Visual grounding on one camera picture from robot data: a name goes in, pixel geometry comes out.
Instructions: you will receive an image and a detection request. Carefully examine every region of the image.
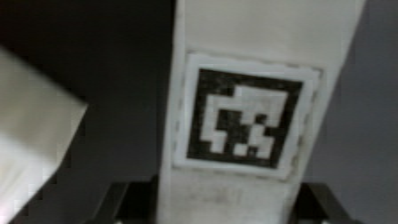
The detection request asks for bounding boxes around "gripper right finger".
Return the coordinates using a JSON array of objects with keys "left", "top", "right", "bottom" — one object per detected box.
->
[{"left": 291, "top": 183, "right": 363, "bottom": 224}]

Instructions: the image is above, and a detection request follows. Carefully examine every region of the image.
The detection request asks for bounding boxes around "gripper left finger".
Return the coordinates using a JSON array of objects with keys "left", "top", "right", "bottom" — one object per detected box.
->
[{"left": 85, "top": 182, "right": 156, "bottom": 224}]

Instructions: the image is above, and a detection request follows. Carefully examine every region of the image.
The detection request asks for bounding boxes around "white table leg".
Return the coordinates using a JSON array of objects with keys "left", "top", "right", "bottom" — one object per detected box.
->
[
  {"left": 0, "top": 46, "right": 86, "bottom": 224},
  {"left": 154, "top": 0, "right": 365, "bottom": 224}
]

